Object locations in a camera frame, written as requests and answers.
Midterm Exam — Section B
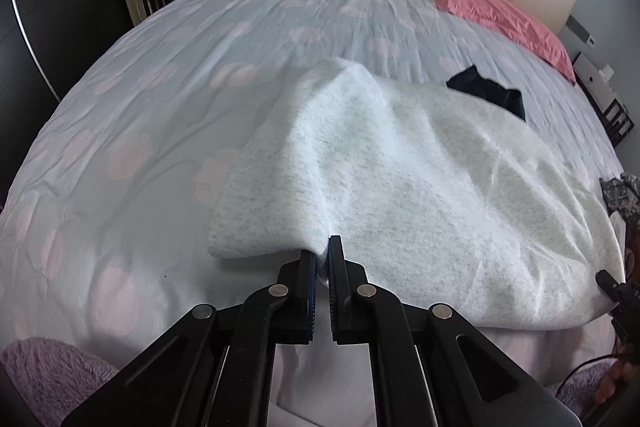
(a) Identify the person's right hand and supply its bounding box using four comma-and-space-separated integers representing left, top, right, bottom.
594, 358, 639, 404

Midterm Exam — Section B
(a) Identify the lilac fluffy robe left side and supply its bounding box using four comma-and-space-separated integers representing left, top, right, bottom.
1, 337, 118, 426

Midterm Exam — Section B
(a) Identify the light grey printed sweatshirt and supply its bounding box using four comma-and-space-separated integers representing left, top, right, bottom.
207, 58, 624, 329

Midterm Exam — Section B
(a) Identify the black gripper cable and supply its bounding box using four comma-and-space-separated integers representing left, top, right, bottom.
549, 351, 626, 400

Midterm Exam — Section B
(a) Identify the grey wall switch panel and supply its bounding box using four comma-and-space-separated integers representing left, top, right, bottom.
565, 15, 596, 49

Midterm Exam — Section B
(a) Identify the grey bedsheet with pink dots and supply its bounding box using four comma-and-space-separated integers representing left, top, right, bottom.
1, 0, 622, 379

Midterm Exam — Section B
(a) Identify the white right nightstand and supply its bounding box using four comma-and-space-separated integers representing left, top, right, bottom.
573, 53, 634, 148

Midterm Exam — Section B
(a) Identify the coral pink pillow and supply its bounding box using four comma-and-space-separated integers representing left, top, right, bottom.
435, 0, 576, 86

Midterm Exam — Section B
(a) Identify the dark navy garment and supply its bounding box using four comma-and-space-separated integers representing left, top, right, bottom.
446, 65, 526, 121

